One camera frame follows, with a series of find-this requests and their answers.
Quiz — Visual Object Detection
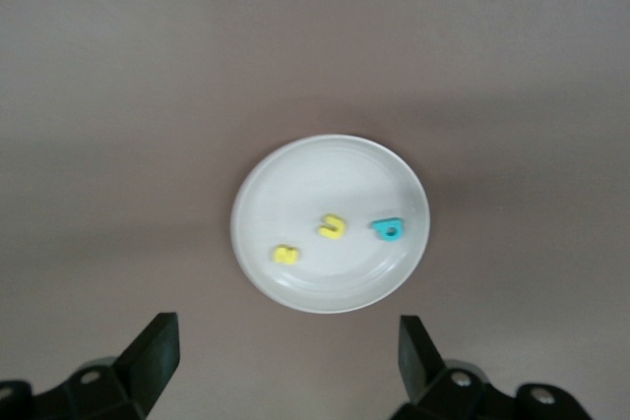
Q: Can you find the teal foam letter p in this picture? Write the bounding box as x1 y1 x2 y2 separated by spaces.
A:
368 217 404 243

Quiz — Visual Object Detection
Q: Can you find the yellow foam letter u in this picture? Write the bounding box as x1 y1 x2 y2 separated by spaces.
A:
317 213 347 241

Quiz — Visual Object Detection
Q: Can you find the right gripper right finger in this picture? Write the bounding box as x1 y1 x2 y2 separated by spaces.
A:
388 315 513 420

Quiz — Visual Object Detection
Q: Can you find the beige round plate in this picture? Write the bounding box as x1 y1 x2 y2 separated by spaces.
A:
229 133 432 316

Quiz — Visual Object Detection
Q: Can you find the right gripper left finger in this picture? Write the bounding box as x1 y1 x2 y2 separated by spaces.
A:
63 312 181 420

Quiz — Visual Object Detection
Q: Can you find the yellow foam letter s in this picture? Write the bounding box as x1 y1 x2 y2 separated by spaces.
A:
272 244 301 267

